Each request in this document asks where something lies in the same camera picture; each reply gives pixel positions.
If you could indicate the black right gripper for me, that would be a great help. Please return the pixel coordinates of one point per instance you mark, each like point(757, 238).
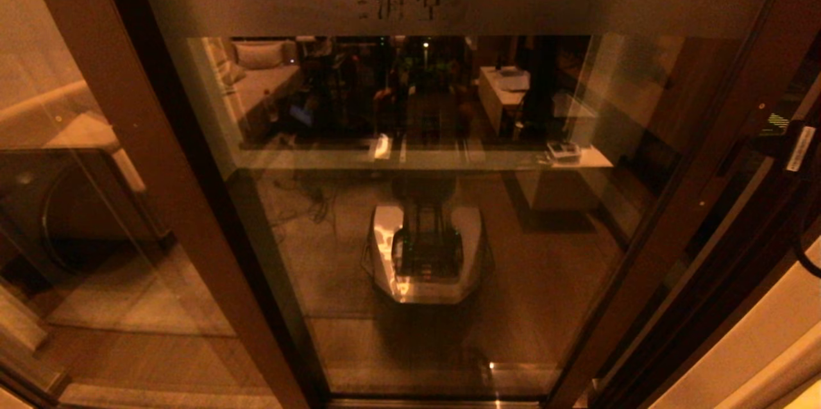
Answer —
point(795, 146)

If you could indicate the brown framed sliding glass door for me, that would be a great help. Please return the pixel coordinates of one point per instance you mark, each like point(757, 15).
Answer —
point(705, 172)

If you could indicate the dark wooden door jamb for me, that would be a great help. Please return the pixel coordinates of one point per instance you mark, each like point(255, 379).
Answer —
point(718, 332)

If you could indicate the brown framed fixed glass panel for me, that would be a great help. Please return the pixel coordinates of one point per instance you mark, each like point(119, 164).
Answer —
point(96, 43)

